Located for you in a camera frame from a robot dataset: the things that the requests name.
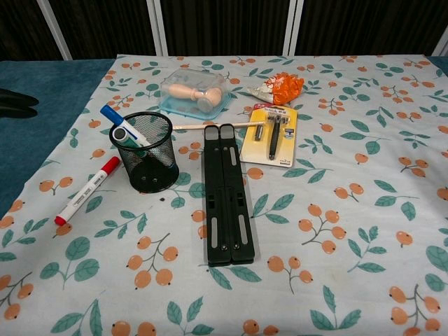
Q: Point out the white metal screen post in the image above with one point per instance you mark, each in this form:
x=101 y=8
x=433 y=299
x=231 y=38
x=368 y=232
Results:
x=441 y=28
x=294 y=28
x=157 y=28
x=56 y=31

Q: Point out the floral orange berry tablecloth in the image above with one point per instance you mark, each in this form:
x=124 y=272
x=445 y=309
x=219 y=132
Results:
x=350 y=210

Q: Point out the dark ribbed screen panel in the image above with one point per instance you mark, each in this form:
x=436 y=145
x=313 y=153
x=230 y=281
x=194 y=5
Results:
x=105 y=28
x=21 y=31
x=367 y=28
x=227 y=28

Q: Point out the blue capped white marker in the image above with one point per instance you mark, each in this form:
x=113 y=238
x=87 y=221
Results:
x=122 y=123

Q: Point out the clear teal plastic container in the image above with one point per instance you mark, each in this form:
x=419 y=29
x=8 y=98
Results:
x=182 y=109

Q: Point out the orange white snack bag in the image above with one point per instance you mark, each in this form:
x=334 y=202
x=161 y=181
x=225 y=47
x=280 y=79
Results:
x=285 y=87

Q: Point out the black folded laptop stand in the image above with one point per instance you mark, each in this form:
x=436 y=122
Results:
x=224 y=210

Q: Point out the black mesh pen holder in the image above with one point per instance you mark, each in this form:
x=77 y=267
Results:
x=155 y=175

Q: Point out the yellow razor blister pack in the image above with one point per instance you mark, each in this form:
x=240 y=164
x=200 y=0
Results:
x=252 y=147

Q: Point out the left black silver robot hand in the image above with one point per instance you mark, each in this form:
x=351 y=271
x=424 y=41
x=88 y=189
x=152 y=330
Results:
x=15 y=99

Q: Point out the thin wooden stick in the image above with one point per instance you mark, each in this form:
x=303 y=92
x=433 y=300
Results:
x=189 y=127

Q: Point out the wooden pestle shaped piece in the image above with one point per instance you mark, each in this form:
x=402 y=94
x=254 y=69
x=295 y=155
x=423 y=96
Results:
x=182 y=90

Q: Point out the red capped pen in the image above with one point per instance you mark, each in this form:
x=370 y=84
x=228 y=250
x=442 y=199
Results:
x=87 y=190

